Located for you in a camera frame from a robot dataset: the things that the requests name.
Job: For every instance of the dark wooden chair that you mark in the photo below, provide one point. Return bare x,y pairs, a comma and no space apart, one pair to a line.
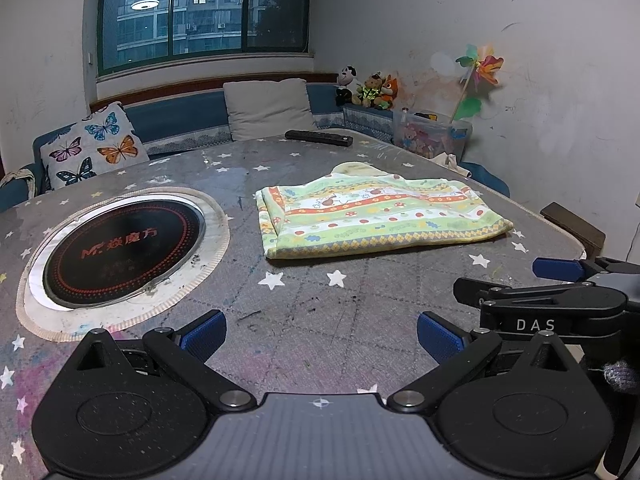
575,225

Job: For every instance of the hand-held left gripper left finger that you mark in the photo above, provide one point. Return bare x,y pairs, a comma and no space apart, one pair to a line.
204,334

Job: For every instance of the window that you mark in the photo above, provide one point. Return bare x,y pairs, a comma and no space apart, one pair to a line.
200,10

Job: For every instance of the beige cloth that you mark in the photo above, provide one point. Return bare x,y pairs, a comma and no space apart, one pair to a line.
452,164

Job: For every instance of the panda plush toy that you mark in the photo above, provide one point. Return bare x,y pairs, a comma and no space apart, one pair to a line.
346,85

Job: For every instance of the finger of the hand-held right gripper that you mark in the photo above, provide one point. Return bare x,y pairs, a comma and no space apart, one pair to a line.
557,267
525,294

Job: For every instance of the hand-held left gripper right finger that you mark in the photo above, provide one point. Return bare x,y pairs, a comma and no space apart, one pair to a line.
440,335

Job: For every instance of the butterfly print pillow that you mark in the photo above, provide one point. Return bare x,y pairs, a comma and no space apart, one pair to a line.
95,145

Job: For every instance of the brown bear plush toy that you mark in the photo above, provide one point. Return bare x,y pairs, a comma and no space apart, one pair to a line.
369,92

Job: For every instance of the black remote control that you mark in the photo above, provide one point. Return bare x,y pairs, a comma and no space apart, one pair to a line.
320,138

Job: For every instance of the round black induction cooker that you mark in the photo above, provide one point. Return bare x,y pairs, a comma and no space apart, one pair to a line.
125,255

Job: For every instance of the grey star-print tablecloth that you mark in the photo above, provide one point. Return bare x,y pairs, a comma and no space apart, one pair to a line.
325,310

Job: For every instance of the colourful pinwheel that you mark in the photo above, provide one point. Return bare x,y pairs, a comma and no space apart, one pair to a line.
482,67

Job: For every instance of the blue bench sofa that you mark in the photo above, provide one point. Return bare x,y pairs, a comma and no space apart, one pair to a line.
180,120

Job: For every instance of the clear plastic toy box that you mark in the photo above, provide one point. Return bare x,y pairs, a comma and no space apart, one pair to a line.
430,135

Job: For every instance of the beige pillow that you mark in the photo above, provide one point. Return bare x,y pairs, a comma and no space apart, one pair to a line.
270,110

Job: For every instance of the striped fruit-print baby shirt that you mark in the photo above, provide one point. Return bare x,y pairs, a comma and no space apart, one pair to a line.
380,210

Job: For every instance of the orange fox plush toy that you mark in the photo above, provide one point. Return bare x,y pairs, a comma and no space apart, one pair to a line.
389,91

